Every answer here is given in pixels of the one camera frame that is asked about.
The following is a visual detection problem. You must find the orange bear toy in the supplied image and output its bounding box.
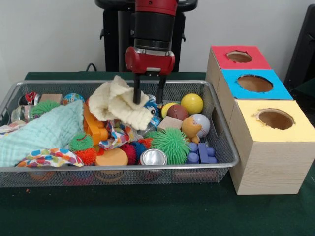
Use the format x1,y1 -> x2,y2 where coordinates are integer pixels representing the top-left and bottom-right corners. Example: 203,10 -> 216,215
181,116 -> 203,144

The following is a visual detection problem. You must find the silver can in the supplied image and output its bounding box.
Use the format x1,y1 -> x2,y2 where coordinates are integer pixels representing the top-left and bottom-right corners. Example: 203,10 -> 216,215
139,148 -> 168,166

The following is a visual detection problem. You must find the yellow ball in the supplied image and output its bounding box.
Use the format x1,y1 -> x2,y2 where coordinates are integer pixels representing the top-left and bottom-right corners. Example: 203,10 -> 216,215
181,93 -> 204,116

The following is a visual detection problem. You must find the metal mesh bin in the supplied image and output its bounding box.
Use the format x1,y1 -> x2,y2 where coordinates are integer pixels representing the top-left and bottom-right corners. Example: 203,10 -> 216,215
0,80 -> 240,189

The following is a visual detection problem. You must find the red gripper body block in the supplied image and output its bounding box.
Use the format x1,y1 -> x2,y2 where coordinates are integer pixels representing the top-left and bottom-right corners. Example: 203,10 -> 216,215
125,46 -> 176,76

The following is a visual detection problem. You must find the colourful dotted cloth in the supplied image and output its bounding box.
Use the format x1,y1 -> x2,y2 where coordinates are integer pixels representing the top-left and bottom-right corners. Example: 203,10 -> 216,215
16,147 -> 85,168

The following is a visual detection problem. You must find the cream waffle cloth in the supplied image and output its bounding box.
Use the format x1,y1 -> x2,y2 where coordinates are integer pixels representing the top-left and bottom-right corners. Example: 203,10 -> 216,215
88,75 -> 154,130

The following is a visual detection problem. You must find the purple building block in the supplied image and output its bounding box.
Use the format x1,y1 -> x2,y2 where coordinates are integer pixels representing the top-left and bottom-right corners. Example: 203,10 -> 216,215
186,142 -> 219,165

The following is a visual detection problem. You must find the pale wooden cube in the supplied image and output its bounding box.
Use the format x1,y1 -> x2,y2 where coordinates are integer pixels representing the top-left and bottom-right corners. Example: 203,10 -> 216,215
157,116 -> 184,132

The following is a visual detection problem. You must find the wooden box with three holes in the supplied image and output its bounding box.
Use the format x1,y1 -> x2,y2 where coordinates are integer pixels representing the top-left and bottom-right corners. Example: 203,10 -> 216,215
205,45 -> 315,195

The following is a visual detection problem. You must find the black upright panel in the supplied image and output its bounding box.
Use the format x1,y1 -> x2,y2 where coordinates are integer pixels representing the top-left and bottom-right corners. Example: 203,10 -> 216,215
284,3 -> 315,87

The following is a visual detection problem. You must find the dark green table cloth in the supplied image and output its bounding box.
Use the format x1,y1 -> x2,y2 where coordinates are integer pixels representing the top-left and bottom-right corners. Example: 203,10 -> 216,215
0,71 -> 315,236
291,78 -> 315,104

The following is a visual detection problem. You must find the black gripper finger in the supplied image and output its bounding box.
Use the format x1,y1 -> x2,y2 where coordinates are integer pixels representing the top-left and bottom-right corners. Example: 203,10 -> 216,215
132,73 -> 142,104
156,75 -> 167,104

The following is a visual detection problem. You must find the large green spiky ball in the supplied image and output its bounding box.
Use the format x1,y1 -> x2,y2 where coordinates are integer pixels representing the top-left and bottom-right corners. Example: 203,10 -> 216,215
150,127 -> 192,165

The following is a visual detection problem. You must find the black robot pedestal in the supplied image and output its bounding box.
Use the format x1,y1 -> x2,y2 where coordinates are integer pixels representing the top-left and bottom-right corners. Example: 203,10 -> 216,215
94,0 -> 199,73

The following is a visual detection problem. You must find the brown toy football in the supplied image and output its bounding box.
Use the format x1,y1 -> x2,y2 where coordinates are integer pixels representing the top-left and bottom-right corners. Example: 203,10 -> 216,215
166,104 -> 189,121

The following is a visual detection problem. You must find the white toy baseball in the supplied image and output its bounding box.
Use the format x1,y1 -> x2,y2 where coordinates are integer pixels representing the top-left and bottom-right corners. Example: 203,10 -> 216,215
190,113 -> 211,138

